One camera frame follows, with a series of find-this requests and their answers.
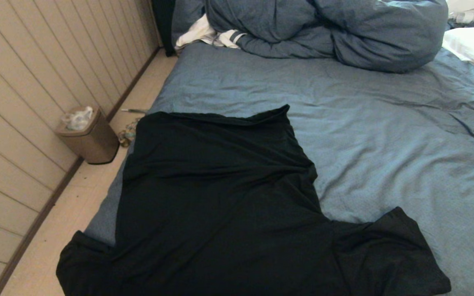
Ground bronze trash bin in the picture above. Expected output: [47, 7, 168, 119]
[56, 107, 119, 165]

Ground black printed t-shirt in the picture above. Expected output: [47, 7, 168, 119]
[56, 104, 452, 296]

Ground white striped garment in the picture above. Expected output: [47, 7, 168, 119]
[175, 14, 246, 50]

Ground crumpled blue duvet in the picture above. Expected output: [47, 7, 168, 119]
[171, 0, 449, 74]

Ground green patterned slippers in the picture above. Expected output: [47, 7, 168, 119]
[118, 118, 142, 148]

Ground blue bed sheet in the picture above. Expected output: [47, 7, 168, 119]
[81, 41, 474, 296]

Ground black bedside furniture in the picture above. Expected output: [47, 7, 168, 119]
[151, 0, 177, 57]

